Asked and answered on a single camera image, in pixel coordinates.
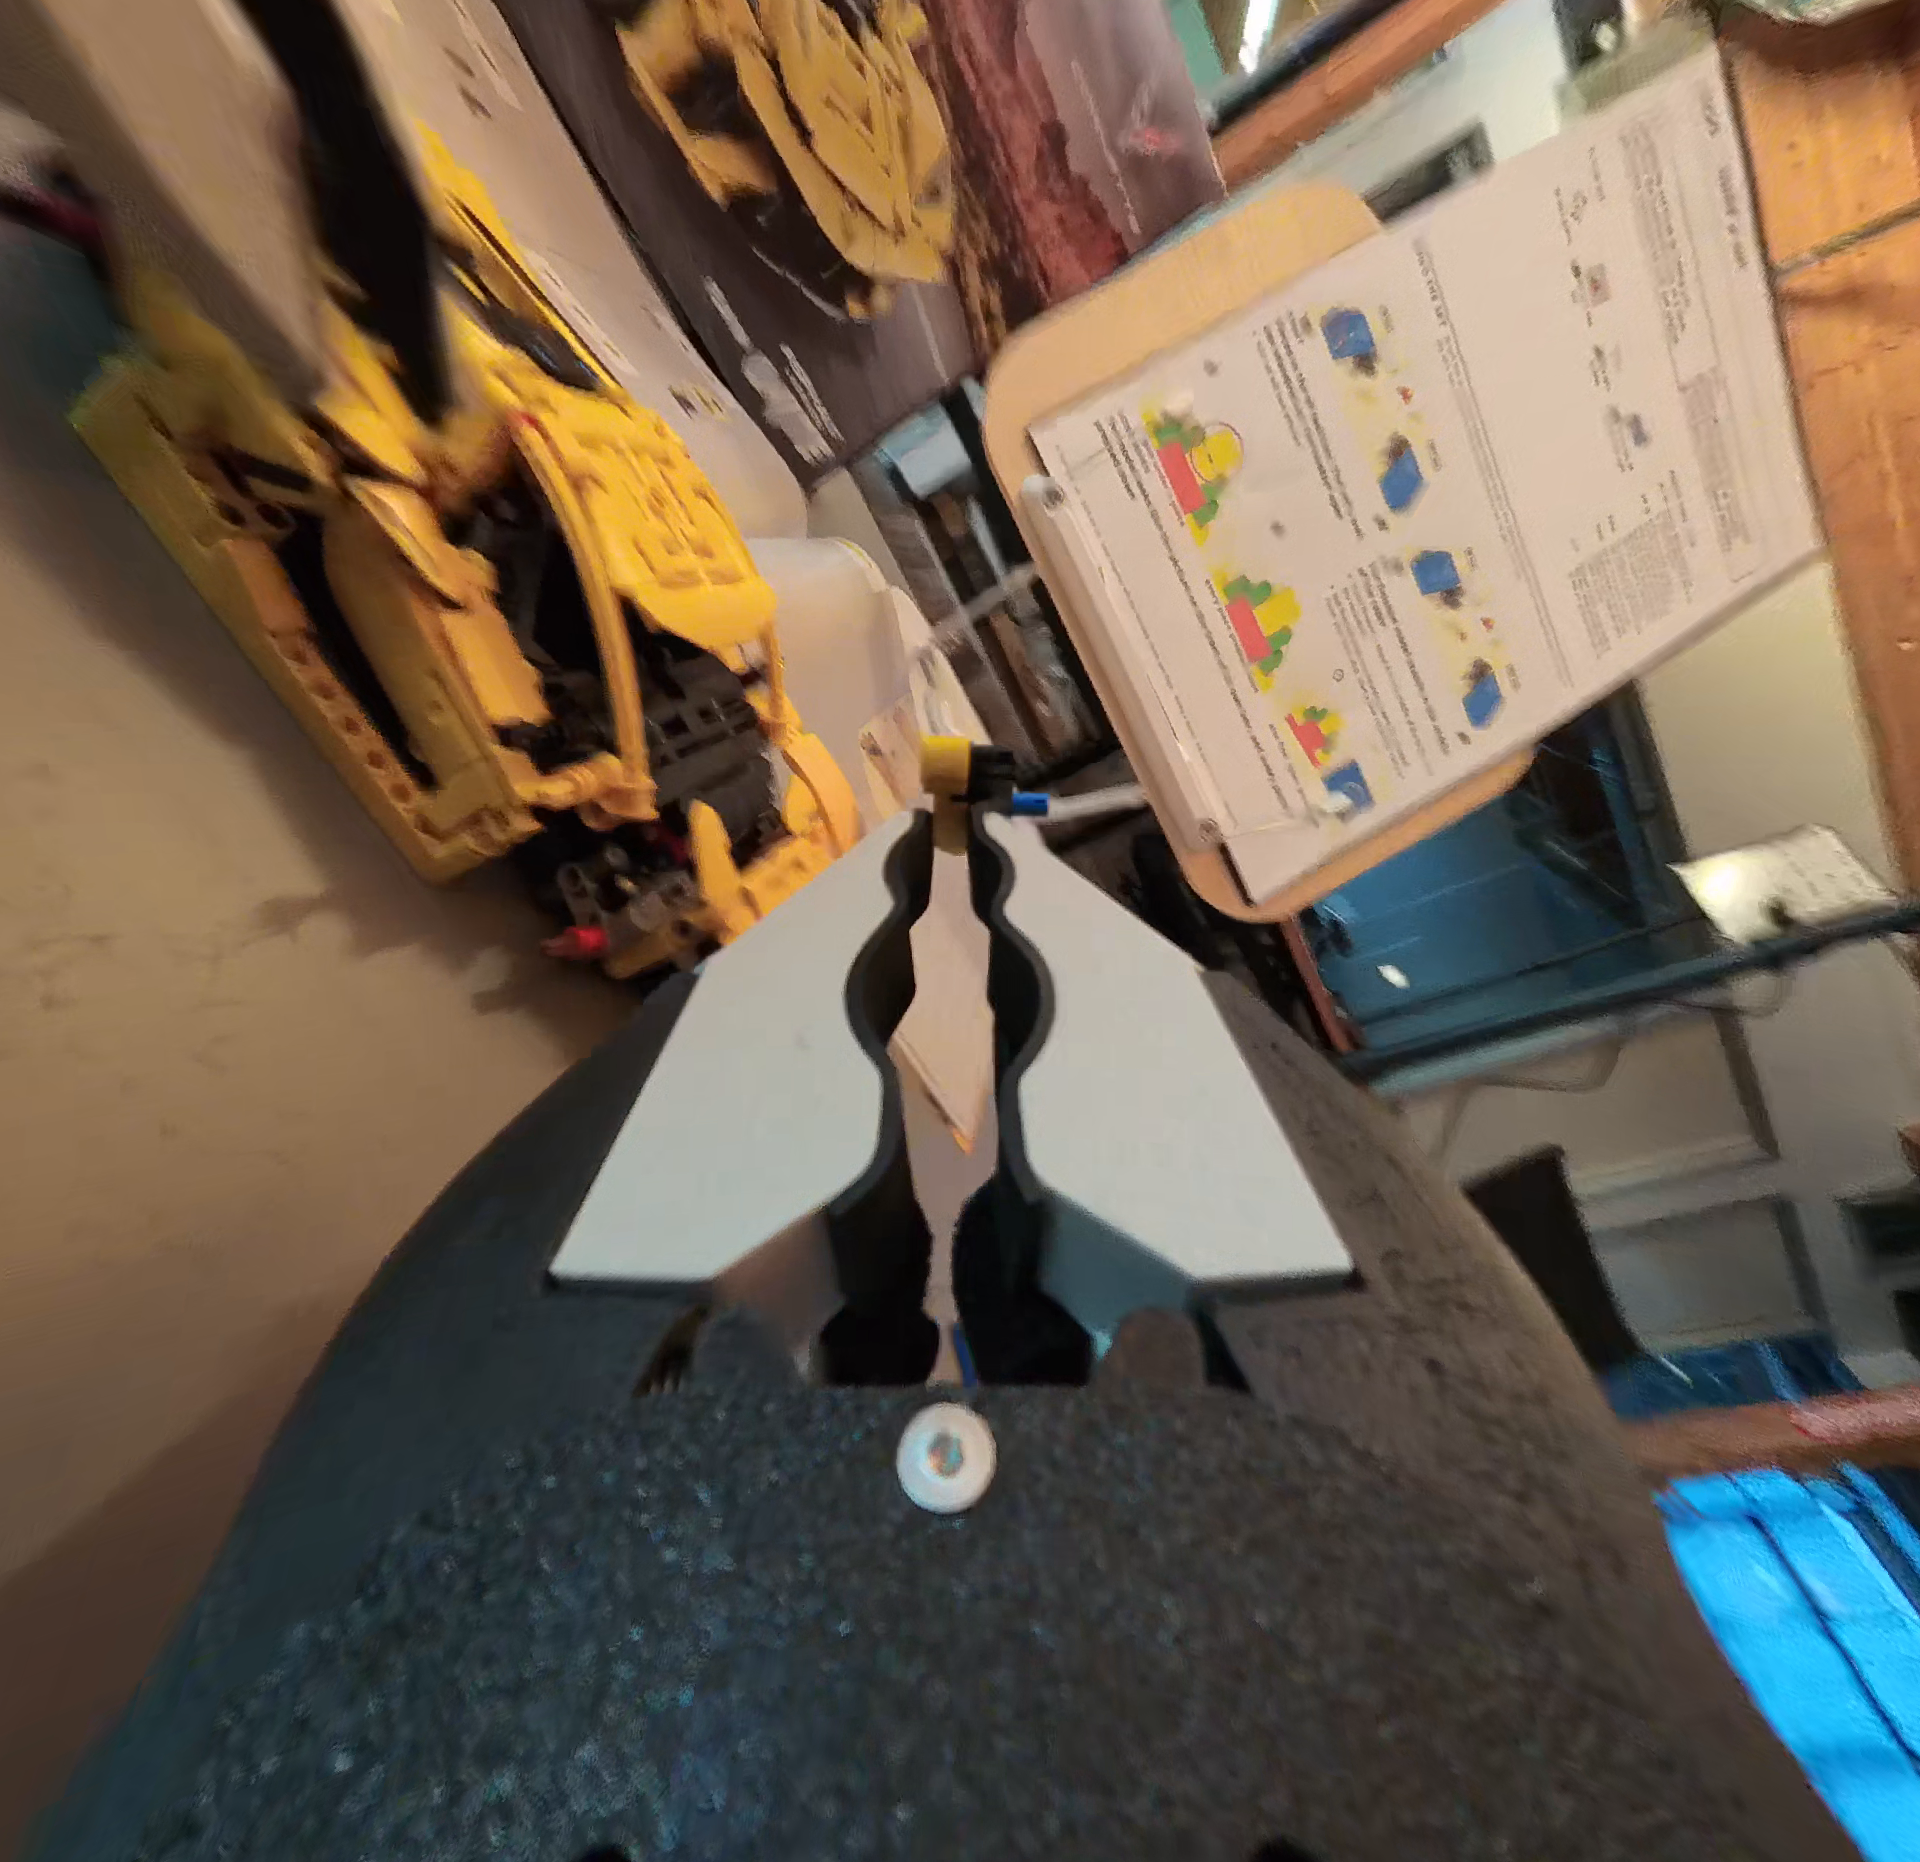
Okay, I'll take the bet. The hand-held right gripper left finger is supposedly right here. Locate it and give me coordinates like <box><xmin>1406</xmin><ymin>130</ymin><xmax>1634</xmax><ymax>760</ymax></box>
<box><xmin>547</xmin><ymin>809</ymin><xmax>939</xmax><ymax>1384</ymax></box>

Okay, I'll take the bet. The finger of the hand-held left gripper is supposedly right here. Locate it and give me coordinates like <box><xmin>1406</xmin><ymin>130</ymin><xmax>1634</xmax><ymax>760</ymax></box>
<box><xmin>0</xmin><ymin>0</ymin><xmax>455</xmax><ymax>427</ymax></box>

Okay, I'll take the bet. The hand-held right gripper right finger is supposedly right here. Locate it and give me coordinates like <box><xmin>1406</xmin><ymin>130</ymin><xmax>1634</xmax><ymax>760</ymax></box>
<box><xmin>953</xmin><ymin>813</ymin><xmax>1360</xmax><ymax>1384</ymax></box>

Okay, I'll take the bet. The small yellow black brick piece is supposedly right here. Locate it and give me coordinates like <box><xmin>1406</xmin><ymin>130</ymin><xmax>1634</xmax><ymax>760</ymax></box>
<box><xmin>918</xmin><ymin>736</ymin><xmax>1052</xmax><ymax>857</ymax></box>

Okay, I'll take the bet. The yellow brick toy car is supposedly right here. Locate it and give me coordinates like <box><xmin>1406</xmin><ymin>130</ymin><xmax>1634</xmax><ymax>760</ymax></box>
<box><xmin>67</xmin><ymin>123</ymin><xmax>864</xmax><ymax>983</ymax></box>

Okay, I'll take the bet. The teal container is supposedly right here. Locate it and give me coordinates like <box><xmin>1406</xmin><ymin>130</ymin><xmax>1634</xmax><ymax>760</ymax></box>
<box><xmin>1303</xmin><ymin>704</ymin><xmax>1712</xmax><ymax>1042</ymax></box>

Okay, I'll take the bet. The white instruction booklet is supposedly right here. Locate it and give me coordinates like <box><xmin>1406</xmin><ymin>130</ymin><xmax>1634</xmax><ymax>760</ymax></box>
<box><xmin>301</xmin><ymin>0</ymin><xmax>814</xmax><ymax>533</ymax></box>

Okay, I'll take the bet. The dark metal bar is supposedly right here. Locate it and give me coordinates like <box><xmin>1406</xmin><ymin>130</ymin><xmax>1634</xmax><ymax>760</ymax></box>
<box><xmin>1342</xmin><ymin>902</ymin><xmax>1920</xmax><ymax>1089</ymax></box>

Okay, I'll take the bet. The white printed paper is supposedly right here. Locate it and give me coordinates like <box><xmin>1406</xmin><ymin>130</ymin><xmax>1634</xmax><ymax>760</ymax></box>
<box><xmin>1672</xmin><ymin>825</ymin><xmax>1907</xmax><ymax>951</ymax></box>

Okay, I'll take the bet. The printed instruction sheet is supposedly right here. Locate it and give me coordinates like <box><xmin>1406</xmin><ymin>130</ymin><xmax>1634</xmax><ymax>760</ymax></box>
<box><xmin>1027</xmin><ymin>47</ymin><xmax>1826</xmax><ymax>906</ymax></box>

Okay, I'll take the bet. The toy car picture box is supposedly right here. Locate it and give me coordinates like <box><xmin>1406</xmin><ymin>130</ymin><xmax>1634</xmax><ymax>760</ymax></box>
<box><xmin>464</xmin><ymin>0</ymin><xmax>1224</xmax><ymax>472</ymax></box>

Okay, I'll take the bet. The blue plastic bin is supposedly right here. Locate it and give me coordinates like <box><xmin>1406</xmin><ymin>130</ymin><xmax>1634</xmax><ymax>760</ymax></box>
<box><xmin>1605</xmin><ymin>1338</ymin><xmax>1920</xmax><ymax>1862</ymax></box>

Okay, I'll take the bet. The wooden panel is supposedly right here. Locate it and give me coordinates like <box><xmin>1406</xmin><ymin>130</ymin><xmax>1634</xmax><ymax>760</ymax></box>
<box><xmin>1720</xmin><ymin>3</ymin><xmax>1920</xmax><ymax>879</ymax></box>

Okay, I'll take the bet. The wooden beam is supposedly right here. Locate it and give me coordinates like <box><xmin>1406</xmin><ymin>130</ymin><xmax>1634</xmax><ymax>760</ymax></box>
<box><xmin>1213</xmin><ymin>0</ymin><xmax>1579</xmax><ymax>188</ymax></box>

